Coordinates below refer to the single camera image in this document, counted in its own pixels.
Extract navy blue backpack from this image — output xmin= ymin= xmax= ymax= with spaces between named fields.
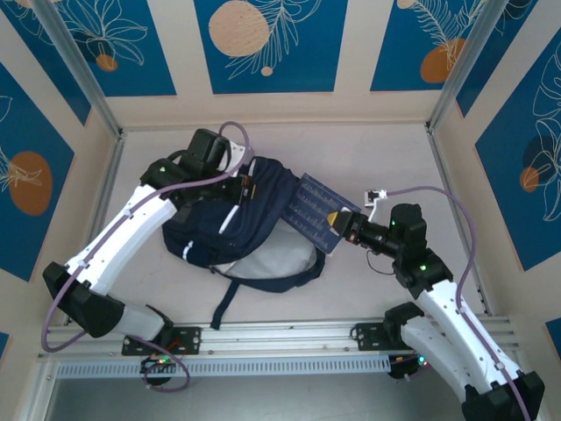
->
xmin=161 ymin=155 xmax=328 ymax=331

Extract dark blue notebook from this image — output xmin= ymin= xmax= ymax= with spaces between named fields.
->
xmin=280 ymin=173 xmax=364 ymax=254

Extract small circuit board with LED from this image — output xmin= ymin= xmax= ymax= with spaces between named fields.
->
xmin=391 ymin=353 xmax=430 ymax=381
xmin=139 ymin=354 xmax=180 ymax=375

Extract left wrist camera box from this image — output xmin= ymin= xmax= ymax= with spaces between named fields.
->
xmin=226 ymin=140 xmax=254 ymax=173

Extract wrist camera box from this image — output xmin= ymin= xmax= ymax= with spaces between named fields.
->
xmin=362 ymin=188 xmax=390 ymax=221
xmin=226 ymin=140 xmax=254 ymax=173

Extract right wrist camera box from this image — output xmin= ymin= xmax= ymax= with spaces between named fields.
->
xmin=362 ymin=188 xmax=390 ymax=221

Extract aluminium side rail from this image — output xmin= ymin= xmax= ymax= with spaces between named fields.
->
xmin=65 ymin=130 xmax=129 ymax=326
xmin=423 ymin=122 xmax=493 ymax=318

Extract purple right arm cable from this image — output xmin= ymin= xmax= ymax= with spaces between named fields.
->
xmin=385 ymin=186 xmax=529 ymax=421

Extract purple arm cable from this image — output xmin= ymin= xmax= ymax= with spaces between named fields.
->
xmin=41 ymin=121 xmax=253 ymax=391
xmin=385 ymin=186 xmax=529 ymax=421

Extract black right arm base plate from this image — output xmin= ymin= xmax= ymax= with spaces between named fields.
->
xmin=350 ymin=322 xmax=395 ymax=352

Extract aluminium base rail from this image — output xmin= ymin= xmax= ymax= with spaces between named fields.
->
xmin=37 ymin=316 xmax=522 ymax=361

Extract aluminium frame post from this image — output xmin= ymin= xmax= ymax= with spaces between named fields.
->
xmin=32 ymin=0 xmax=126 ymax=138
xmin=427 ymin=0 xmax=514 ymax=132

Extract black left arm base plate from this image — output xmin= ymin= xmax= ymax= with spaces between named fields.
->
xmin=121 ymin=325 xmax=202 ymax=356

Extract white slotted cable duct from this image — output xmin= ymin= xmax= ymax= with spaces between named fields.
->
xmin=55 ymin=354 xmax=392 ymax=380

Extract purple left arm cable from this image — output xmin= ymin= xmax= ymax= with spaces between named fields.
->
xmin=41 ymin=121 xmax=253 ymax=391

